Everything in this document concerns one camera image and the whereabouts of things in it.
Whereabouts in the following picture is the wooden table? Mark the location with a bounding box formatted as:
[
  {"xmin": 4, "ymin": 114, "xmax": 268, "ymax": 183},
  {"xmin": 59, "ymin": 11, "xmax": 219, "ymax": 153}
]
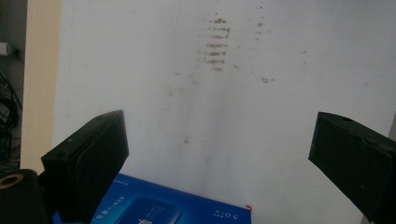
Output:
[{"xmin": 19, "ymin": 0, "xmax": 63, "ymax": 175}]

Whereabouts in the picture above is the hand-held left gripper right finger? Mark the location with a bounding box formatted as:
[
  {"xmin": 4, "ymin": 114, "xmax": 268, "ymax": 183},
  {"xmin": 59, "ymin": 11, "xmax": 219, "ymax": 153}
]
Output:
[{"xmin": 307, "ymin": 111, "xmax": 396, "ymax": 224}]

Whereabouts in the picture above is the small white power device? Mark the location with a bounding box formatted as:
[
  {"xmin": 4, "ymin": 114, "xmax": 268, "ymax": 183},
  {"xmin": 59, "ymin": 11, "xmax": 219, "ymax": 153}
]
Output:
[{"xmin": 0, "ymin": 41, "xmax": 14, "ymax": 56}]

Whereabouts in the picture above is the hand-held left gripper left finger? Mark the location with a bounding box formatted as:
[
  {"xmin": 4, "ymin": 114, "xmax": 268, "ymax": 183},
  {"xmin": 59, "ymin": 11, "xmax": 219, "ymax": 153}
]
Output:
[{"xmin": 40, "ymin": 109, "xmax": 130, "ymax": 224}]

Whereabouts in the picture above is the blue cardboard box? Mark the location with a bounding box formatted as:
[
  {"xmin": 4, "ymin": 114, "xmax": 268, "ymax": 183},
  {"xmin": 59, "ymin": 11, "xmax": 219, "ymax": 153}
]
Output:
[{"xmin": 51, "ymin": 173, "xmax": 253, "ymax": 224}]

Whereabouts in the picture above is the bundle of black floor cables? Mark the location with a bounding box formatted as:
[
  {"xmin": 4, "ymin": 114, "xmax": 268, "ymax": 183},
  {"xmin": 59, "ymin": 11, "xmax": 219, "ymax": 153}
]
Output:
[{"xmin": 0, "ymin": 69, "xmax": 23, "ymax": 166}]

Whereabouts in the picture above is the white table mat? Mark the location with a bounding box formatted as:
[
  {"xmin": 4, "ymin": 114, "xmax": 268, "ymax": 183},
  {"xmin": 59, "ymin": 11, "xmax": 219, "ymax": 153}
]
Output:
[{"xmin": 51, "ymin": 0, "xmax": 396, "ymax": 224}]

